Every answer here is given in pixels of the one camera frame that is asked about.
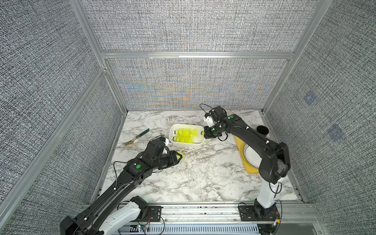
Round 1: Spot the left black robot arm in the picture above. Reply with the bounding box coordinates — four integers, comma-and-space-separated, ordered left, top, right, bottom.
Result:
60, 150, 184, 235

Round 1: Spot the black dotted white plate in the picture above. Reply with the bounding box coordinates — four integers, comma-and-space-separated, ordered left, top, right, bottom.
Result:
244, 145, 262, 169

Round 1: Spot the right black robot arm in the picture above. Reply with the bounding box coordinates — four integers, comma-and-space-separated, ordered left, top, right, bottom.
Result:
204, 113, 290, 221

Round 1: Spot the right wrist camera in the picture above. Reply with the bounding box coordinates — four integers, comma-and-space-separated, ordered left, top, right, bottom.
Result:
204, 106, 227, 127

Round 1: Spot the white plastic storage box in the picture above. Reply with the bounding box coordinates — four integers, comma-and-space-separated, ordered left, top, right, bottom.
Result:
168, 123, 205, 148

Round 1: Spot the yellow shuttlecock one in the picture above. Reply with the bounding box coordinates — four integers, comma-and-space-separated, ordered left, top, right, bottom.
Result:
174, 128, 198, 137

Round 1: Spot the black mug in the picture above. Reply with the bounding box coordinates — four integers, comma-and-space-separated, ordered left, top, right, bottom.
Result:
256, 125, 269, 137

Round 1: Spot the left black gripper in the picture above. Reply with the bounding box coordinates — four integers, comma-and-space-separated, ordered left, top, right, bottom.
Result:
152, 149, 184, 170

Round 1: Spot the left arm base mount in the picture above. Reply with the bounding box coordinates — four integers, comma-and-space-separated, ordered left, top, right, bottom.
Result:
134, 206, 162, 222

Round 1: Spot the yellow shuttlecock two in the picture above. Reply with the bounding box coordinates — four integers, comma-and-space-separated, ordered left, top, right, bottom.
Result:
172, 136, 196, 144

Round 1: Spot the green handled brush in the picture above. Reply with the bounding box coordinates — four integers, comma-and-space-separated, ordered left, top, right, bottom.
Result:
123, 128, 150, 146

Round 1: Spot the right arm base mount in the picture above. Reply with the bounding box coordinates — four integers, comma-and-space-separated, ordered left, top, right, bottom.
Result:
238, 203, 281, 222

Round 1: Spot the yellow tray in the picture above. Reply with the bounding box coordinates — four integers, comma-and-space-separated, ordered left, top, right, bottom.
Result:
234, 136, 259, 174

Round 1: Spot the yellow shuttlecock four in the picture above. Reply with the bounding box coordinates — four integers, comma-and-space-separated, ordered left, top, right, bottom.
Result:
176, 150, 185, 161

